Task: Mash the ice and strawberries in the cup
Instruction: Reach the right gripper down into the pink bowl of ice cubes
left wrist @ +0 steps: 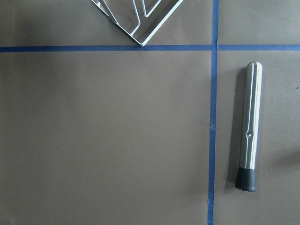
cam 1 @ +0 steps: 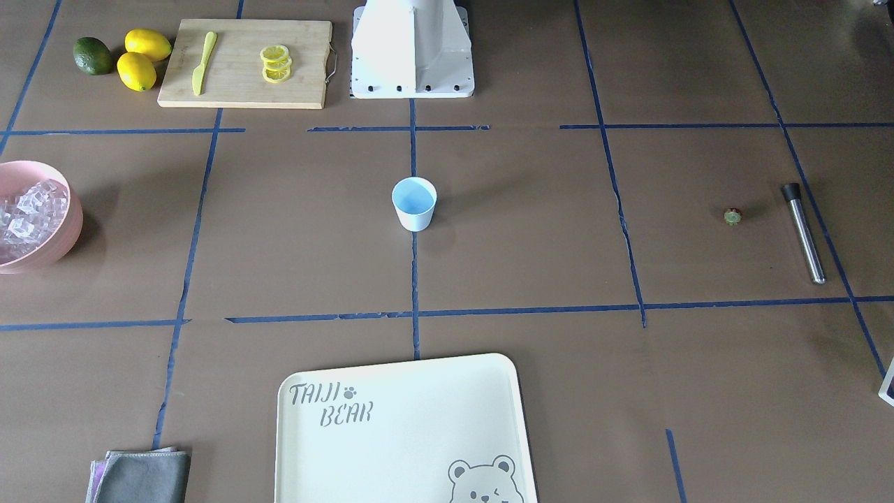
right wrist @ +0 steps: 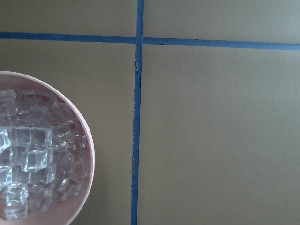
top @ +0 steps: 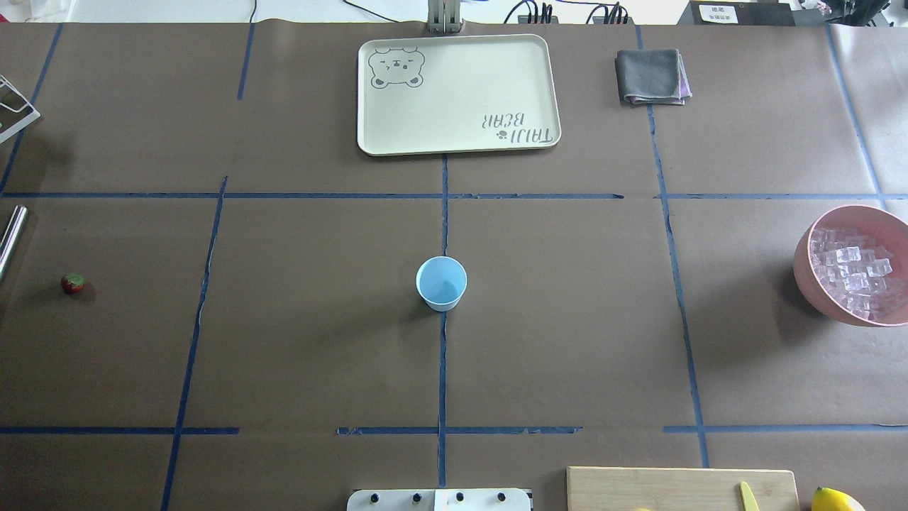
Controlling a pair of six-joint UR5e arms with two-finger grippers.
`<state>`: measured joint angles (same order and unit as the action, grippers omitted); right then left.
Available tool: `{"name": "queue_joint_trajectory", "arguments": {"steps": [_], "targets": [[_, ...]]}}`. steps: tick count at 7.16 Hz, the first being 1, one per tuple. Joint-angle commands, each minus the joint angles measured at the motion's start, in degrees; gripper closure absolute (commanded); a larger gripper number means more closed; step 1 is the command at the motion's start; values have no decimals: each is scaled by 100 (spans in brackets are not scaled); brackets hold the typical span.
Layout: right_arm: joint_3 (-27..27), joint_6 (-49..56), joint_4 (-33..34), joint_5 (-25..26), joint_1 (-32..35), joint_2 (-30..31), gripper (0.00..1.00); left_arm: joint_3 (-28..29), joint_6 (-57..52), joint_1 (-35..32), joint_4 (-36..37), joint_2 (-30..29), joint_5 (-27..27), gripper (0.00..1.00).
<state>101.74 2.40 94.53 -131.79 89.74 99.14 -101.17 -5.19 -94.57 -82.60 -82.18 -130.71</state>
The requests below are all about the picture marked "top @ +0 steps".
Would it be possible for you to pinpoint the aluminium frame post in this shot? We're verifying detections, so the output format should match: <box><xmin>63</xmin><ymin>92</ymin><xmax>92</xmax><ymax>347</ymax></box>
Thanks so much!
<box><xmin>427</xmin><ymin>0</ymin><xmax>463</xmax><ymax>33</ymax></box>

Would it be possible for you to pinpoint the red strawberry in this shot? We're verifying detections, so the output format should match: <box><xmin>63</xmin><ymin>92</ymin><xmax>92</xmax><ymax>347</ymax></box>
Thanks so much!
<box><xmin>60</xmin><ymin>273</ymin><xmax>87</xmax><ymax>295</ymax></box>

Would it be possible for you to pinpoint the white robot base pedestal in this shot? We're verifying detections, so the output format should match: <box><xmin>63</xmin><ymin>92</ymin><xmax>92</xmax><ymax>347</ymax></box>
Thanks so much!
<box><xmin>346</xmin><ymin>488</ymin><xmax>534</xmax><ymax>510</ymax></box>

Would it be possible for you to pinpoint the wooden cutting board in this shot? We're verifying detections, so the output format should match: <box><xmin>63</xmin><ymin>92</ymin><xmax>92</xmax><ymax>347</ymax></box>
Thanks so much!
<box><xmin>565</xmin><ymin>466</ymin><xmax>800</xmax><ymax>510</ymax></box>

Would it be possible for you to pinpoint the clear ice cube pile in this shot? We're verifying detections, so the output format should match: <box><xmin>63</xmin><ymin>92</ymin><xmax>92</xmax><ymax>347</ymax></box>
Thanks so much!
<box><xmin>809</xmin><ymin>226</ymin><xmax>907</xmax><ymax>321</ymax></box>

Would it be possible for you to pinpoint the light blue plastic cup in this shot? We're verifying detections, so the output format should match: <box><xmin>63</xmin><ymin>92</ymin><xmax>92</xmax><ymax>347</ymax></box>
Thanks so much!
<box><xmin>415</xmin><ymin>256</ymin><xmax>468</xmax><ymax>312</ymax></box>

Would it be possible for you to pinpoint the folded grey cloth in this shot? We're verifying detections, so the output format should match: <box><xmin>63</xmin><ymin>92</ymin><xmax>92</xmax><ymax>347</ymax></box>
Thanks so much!
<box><xmin>615</xmin><ymin>48</ymin><xmax>693</xmax><ymax>106</ymax></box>

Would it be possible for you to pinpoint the yellow lemon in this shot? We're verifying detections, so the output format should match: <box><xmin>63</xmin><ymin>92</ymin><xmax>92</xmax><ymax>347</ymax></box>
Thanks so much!
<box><xmin>811</xmin><ymin>486</ymin><xmax>865</xmax><ymax>511</ymax></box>

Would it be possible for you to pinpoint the cream bear serving tray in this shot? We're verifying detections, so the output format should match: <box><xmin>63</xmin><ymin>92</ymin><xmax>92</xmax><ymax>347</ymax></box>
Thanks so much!
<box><xmin>357</xmin><ymin>33</ymin><xmax>562</xmax><ymax>156</ymax></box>

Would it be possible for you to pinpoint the pink bowl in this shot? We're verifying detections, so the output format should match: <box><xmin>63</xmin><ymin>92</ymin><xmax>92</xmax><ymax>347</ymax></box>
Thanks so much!
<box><xmin>792</xmin><ymin>204</ymin><xmax>907</xmax><ymax>327</ymax></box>

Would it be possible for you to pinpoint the yellow plastic knife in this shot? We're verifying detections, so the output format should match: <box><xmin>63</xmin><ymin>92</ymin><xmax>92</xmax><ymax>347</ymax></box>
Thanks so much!
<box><xmin>739</xmin><ymin>481</ymin><xmax>760</xmax><ymax>511</ymax></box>

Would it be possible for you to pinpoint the white wire cup rack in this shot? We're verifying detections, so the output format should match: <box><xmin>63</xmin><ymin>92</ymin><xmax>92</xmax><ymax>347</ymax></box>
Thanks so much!
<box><xmin>0</xmin><ymin>75</ymin><xmax>41</xmax><ymax>143</ymax></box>

